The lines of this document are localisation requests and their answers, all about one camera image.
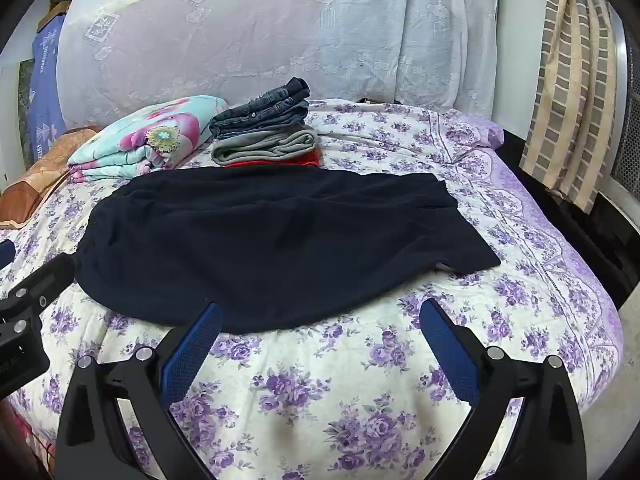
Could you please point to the beige checkered curtain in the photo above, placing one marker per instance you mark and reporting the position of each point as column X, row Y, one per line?
column 565, row 90

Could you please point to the white lace cloth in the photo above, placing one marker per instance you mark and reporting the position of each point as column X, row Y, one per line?
column 280, row 25

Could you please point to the folded red cloth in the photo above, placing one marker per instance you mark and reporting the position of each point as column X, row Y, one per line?
column 295, row 161

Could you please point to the orange brown pillow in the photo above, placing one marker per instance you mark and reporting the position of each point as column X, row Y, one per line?
column 35, row 180

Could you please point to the folded blue jeans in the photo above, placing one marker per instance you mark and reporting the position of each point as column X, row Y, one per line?
column 265, row 110

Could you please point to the dark navy pants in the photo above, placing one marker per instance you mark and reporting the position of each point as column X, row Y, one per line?
column 280, row 245

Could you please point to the folded floral blanket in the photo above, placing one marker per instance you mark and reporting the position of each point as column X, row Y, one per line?
column 150, row 135

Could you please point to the blue printed cloth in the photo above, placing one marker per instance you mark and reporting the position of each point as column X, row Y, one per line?
column 46, row 90

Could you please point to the purple floral bedsheet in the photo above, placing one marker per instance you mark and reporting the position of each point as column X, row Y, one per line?
column 350, row 390

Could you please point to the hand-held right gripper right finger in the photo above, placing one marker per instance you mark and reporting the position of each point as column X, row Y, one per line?
column 442, row 347

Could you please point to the grey mesh panel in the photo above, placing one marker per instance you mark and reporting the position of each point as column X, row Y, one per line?
column 627, row 125

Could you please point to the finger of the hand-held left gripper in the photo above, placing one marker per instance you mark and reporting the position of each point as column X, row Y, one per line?
column 47, row 277
column 6, row 254

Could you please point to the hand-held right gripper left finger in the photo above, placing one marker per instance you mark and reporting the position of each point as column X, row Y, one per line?
column 192, row 350

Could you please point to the folded grey pants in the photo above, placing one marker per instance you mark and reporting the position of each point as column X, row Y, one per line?
column 265, row 147

